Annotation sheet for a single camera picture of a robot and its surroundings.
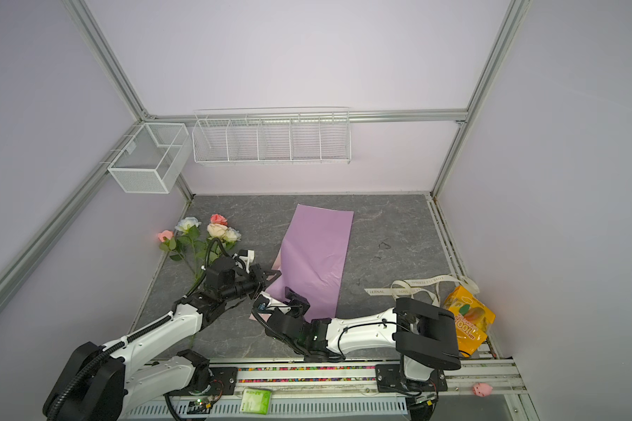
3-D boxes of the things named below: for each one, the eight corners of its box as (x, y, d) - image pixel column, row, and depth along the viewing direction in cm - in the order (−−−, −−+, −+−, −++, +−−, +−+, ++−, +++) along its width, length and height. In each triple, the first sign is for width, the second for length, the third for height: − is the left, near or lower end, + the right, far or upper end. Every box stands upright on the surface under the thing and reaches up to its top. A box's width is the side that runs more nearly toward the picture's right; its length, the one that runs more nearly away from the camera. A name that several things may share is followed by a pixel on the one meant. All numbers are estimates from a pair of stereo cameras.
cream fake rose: (209, 239, 105) (204, 232, 102) (212, 230, 108) (208, 223, 105) (226, 239, 105) (222, 232, 102) (229, 230, 108) (225, 223, 105)
